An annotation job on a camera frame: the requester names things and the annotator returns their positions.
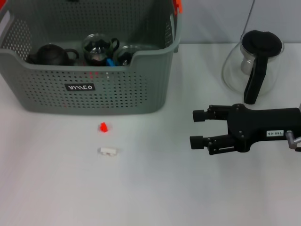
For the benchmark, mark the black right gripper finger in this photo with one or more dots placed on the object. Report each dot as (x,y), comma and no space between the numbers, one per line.
(211,114)
(211,144)

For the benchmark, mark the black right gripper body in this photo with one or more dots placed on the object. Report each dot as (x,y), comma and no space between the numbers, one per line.
(258,122)

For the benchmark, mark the clear translucent toy brick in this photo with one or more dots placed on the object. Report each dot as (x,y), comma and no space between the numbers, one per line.
(108,150)

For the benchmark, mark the glass teacup black sleeve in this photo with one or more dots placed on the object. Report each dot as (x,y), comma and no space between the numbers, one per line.
(124,56)
(97,50)

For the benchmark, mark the small red toy brick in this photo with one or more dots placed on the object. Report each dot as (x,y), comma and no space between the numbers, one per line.
(103,127)

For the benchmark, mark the blue toy brick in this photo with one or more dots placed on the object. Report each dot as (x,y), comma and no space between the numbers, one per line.
(110,62)

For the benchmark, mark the grey perforated storage bin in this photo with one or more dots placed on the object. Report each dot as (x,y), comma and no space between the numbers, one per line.
(117,99)

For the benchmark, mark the dark clay teapot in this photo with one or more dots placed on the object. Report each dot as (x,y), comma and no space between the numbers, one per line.
(50,55)

